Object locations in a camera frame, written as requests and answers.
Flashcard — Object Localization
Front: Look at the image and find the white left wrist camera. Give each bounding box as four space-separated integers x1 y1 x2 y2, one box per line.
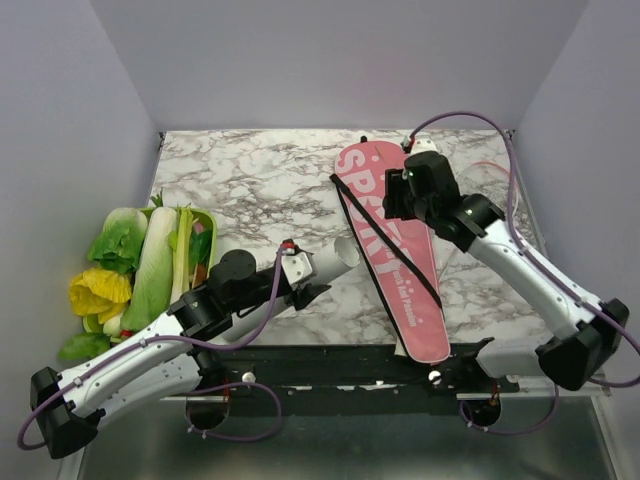
281 251 317 289

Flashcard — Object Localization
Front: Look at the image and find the green leaf at front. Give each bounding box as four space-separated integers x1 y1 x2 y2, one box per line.
58 333 111 360

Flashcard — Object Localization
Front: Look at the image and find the pink badminton racket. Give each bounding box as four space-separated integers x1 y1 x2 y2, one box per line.
439 159 516 281

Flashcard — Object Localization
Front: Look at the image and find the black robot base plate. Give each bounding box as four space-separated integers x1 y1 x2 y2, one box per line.
195 342 519 417

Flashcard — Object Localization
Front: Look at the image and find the pink racket bag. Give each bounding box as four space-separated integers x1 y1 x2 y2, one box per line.
334 137 450 365

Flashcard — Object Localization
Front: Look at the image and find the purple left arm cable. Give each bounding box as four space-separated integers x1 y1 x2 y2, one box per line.
17 240 296 451

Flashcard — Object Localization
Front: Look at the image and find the yellow lettuce head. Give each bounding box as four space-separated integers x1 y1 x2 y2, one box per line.
68 267 132 325

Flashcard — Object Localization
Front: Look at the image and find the dark green leaf vegetable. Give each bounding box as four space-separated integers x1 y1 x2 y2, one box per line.
189 228 213 271

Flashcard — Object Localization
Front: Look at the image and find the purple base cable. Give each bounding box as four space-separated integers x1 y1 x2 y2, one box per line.
185 381 283 443
459 384 561 436

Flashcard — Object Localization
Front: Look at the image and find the green vegetable basket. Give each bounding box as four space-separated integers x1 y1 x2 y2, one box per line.
69 206 217 337

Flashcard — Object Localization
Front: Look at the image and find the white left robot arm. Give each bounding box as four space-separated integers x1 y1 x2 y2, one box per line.
27 241 330 459

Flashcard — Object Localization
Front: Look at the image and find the green lettuce head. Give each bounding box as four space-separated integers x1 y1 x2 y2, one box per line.
87 208 148 274

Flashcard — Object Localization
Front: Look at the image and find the white shuttlecock tube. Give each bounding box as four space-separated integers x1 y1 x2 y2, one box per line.
216 237 360 344

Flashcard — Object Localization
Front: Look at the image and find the celery stalk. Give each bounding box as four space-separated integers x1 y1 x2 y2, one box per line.
169 206 194 304

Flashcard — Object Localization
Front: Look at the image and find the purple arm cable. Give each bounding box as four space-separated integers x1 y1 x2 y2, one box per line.
17 240 296 451
402 110 640 389

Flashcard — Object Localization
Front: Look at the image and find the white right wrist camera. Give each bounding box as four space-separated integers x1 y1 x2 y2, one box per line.
401 137 440 156

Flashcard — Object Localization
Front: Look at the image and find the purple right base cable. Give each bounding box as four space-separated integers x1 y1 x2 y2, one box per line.
459 384 561 436

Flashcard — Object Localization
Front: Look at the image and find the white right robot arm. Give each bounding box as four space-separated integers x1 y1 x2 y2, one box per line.
383 151 629 392

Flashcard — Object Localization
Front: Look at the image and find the white napa cabbage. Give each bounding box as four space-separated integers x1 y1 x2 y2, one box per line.
121 207 177 332

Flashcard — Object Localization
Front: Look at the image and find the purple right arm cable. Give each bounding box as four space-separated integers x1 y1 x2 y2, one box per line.
402 110 640 389

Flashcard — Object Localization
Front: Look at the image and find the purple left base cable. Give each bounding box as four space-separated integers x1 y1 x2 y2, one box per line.
185 381 283 443

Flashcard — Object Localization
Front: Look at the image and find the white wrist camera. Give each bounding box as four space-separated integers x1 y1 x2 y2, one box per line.
401 137 440 156
281 251 317 289

